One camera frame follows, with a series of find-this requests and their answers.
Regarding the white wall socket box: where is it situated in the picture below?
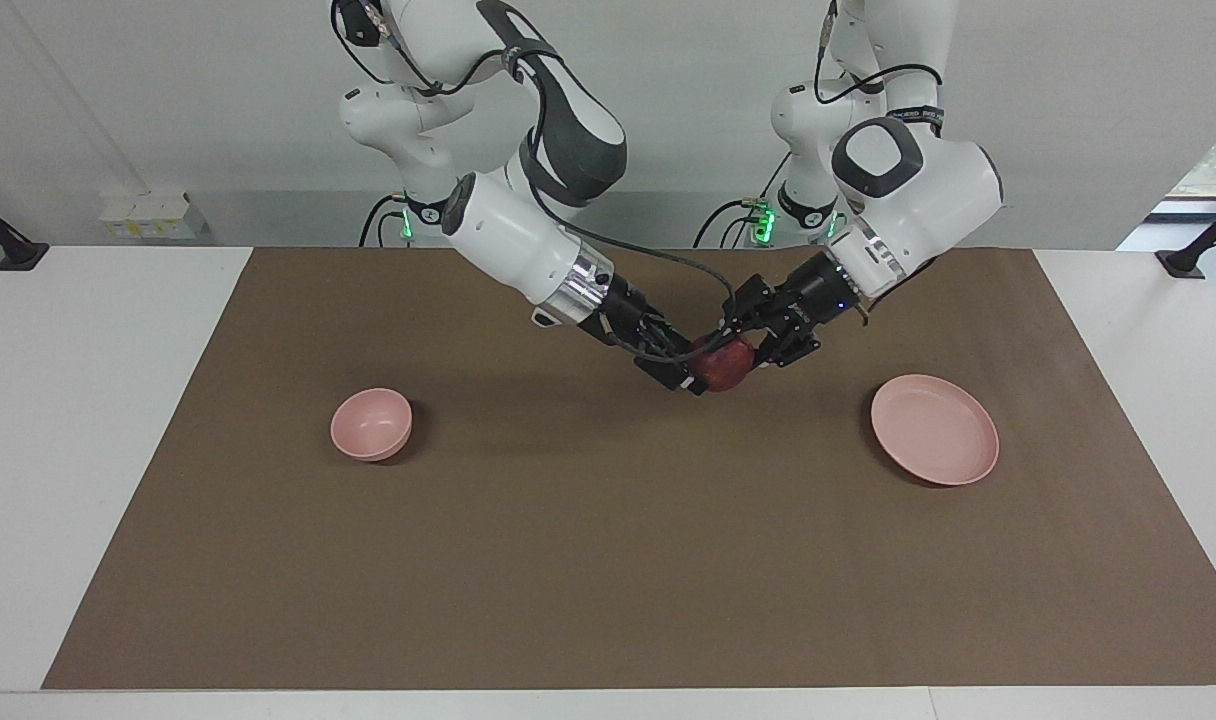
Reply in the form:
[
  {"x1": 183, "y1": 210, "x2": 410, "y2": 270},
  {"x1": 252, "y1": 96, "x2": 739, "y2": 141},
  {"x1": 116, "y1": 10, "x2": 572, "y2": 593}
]
[{"x1": 100, "y1": 190, "x2": 210, "y2": 241}]

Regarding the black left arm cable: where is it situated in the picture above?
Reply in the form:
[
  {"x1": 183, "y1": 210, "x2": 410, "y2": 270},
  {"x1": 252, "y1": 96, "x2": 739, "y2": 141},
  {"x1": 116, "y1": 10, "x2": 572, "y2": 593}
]
[{"x1": 814, "y1": 0, "x2": 945, "y2": 107}]

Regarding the pink bowl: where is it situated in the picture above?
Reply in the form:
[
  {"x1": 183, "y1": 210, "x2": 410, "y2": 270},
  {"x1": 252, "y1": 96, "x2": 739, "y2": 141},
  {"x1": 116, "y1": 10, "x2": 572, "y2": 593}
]
[{"x1": 330, "y1": 388, "x2": 414, "y2": 463}]

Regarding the dark red apple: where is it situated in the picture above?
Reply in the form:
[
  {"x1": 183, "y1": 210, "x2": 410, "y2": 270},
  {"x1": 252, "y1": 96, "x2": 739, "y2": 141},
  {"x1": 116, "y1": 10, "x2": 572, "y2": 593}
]
[{"x1": 690, "y1": 335, "x2": 757, "y2": 393}]

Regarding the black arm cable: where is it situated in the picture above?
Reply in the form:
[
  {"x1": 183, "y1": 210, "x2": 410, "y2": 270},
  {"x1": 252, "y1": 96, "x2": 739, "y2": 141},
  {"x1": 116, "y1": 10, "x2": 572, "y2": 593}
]
[
  {"x1": 814, "y1": 0, "x2": 945, "y2": 107},
  {"x1": 330, "y1": 0, "x2": 739, "y2": 363}
]

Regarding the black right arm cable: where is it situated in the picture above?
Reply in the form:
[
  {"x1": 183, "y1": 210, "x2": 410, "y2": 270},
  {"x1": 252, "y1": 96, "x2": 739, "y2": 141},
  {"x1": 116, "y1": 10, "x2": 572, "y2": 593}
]
[{"x1": 330, "y1": 0, "x2": 739, "y2": 363}]

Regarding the brown table mat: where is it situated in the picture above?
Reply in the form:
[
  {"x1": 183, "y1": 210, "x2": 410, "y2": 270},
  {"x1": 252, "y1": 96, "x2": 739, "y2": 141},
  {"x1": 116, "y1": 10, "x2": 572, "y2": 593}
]
[{"x1": 41, "y1": 247, "x2": 1216, "y2": 691}]

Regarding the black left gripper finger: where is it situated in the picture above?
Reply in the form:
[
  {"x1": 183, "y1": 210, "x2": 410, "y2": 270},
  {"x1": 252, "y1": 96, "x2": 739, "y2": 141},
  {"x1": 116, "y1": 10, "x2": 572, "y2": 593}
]
[
  {"x1": 722, "y1": 276, "x2": 785, "y2": 337},
  {"x1": 752, "y1": 321, "x2": 822, "y2": 369}
]

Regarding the black clamp stand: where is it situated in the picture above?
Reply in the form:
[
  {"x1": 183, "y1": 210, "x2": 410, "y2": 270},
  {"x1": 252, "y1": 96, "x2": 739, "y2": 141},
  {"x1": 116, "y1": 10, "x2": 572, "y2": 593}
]
[
  {"x1": 0, "y1": 192, "x2": 50, "y2": 272},
  {"x1": 1156, "y1": 195, "x2": 1216, "y2": 279}
]

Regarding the pink plate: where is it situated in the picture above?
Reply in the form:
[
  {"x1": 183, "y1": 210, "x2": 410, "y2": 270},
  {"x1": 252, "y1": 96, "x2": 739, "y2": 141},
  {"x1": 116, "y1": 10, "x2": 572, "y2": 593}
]
[{"x1": 870, "y1": 374, "x2": 1000, "y2": 487}]

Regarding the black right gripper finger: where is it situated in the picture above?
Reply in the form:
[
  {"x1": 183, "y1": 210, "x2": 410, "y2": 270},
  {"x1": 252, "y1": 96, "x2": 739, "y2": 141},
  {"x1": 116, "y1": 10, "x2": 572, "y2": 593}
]
[
  {"x1": 632, "y1": 344, "x2": 710, "y2": 397},
  {"x1": 657, "y1": 309, "x2": 705, "y2": 364}
]

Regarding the black right base cable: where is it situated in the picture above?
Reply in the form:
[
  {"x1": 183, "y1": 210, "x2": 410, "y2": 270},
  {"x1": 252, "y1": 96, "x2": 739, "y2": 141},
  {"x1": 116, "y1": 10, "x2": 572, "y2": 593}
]
[{"x1": 357, "y1": 194, "x2": 410, "y2": 248}]

